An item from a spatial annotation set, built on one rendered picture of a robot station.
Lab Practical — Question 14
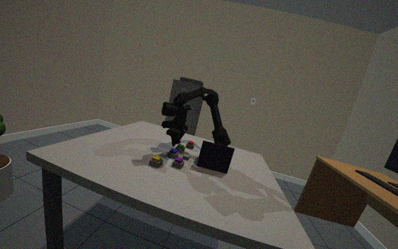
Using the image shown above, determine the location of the blue button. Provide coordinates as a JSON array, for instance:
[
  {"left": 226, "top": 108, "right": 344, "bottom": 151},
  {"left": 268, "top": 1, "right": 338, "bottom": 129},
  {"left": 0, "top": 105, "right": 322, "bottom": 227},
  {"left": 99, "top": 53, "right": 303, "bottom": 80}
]
[{"left": 167, "top": 148, "right": 179, "bottom": 159}]

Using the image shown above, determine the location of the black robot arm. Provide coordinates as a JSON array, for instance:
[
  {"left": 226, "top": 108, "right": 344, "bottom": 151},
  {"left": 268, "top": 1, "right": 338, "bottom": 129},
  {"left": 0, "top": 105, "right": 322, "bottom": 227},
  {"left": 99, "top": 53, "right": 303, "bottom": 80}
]
[{"left": 161, "top": 87, "right": 231, "bottom": 147}]

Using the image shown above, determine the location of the red button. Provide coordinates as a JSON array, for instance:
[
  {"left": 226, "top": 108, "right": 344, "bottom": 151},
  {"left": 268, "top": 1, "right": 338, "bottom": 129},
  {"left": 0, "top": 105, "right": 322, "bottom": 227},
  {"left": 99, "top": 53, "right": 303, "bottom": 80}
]
[{"left": 186, "top": 141, "right": 195, "bottom": 149}]

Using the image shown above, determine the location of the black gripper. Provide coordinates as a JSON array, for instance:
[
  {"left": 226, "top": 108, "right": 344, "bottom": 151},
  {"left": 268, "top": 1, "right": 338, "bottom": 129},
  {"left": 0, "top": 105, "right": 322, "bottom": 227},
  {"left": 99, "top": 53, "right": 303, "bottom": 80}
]
[{"left": 166, "top": 116, "right": 188, "bottom": 147}]

